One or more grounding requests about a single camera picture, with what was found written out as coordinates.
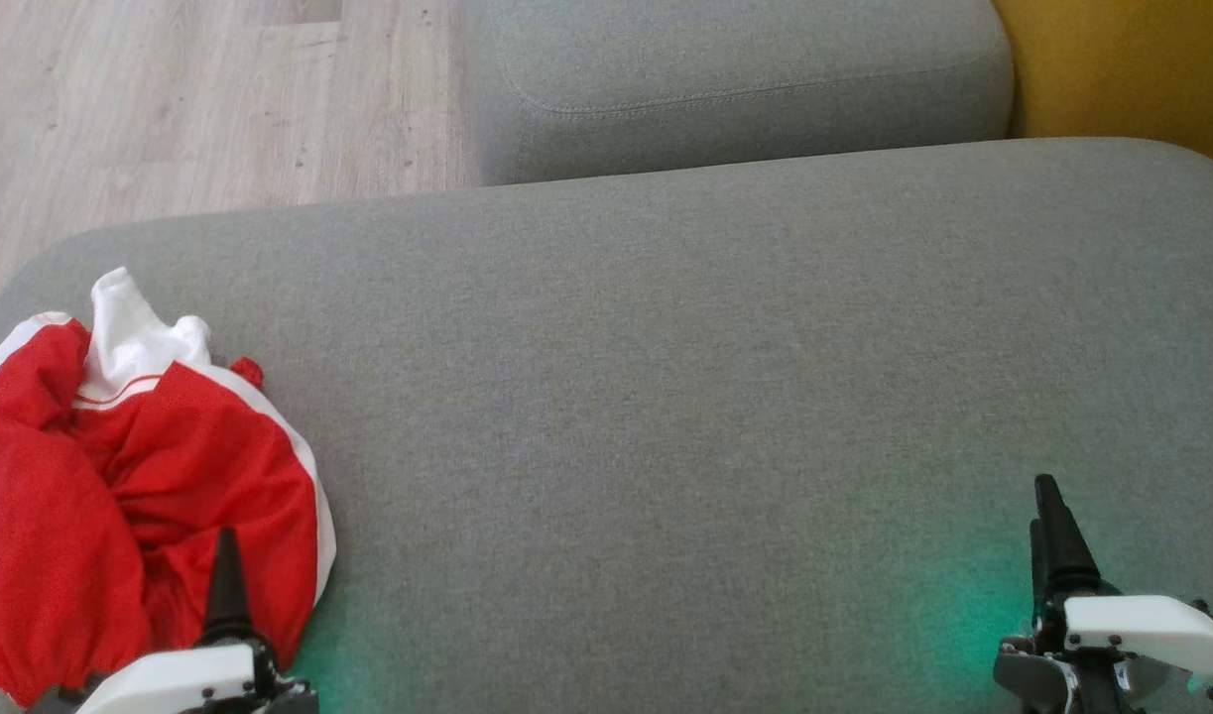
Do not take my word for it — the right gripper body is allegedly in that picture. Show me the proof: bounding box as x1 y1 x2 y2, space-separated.
993 593 1213 714

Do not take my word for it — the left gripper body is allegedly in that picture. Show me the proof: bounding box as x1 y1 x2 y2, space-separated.
75 640 319 714

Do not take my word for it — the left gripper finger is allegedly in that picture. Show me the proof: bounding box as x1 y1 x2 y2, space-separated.
202 526 255 646

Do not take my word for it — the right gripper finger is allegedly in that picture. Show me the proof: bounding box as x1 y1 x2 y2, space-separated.
1034 474 1103 597
1029 518 1049 621

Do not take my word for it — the red garment with white trim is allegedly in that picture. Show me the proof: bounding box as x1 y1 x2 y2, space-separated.
0 310 337 707

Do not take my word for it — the large grey sofa seat cushion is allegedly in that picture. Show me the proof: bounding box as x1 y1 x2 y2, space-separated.
0 137 1213 714

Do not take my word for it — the yellow upholstered furniture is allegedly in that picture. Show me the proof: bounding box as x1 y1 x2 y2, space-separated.
993 0 1213 179

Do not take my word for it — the small grey sofa cushion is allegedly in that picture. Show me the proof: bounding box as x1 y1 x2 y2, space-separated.
477 0 1016 186

